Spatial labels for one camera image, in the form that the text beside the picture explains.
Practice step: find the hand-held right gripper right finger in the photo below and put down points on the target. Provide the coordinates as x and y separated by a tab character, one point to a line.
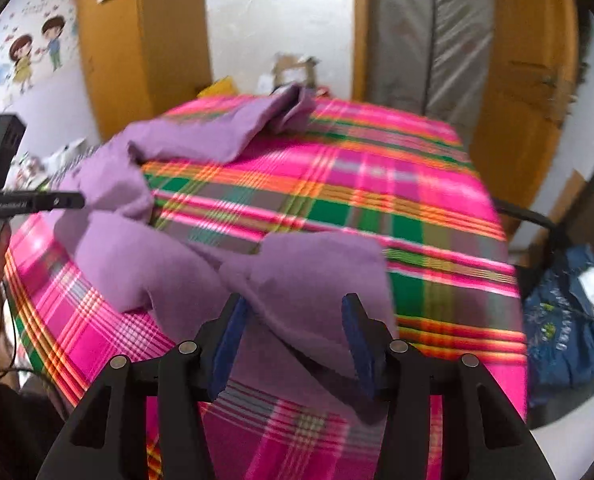
359	345

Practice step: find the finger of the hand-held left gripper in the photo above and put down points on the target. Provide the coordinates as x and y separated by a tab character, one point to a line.
57	201

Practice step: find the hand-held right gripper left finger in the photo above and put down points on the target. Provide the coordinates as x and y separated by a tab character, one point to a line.
227	345

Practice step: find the purple fleece garment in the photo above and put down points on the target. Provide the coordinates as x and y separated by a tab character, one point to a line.
302	280

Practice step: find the dark floral folded cloth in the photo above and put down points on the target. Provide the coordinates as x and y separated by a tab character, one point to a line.
77	165

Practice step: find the white shopping bag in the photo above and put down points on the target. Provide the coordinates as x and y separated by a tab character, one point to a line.
64	152

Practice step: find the pink plaid blanket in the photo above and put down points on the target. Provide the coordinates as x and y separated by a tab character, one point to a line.
377	200

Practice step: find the wooden wardrobe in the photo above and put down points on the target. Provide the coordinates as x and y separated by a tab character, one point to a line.
137	45

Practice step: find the yellow bag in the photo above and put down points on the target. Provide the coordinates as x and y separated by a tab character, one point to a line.
217	87

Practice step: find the blue fabric bag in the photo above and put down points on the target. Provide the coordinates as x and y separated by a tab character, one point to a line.
557	340

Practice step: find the black mesh office chair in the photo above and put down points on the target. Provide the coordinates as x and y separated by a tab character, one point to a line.
532	220

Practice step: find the brown cardboard sheet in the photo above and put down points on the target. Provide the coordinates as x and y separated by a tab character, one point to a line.
574	210

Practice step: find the cardboard box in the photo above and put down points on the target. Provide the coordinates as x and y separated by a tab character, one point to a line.
294	67

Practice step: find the plastic-covered doorway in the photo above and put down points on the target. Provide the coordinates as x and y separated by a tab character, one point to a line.
417	30

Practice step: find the wooden door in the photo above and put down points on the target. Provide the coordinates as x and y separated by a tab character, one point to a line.
522	60

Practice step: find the cartoon wall sticker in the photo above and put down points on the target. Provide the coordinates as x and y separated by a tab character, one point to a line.
27	55

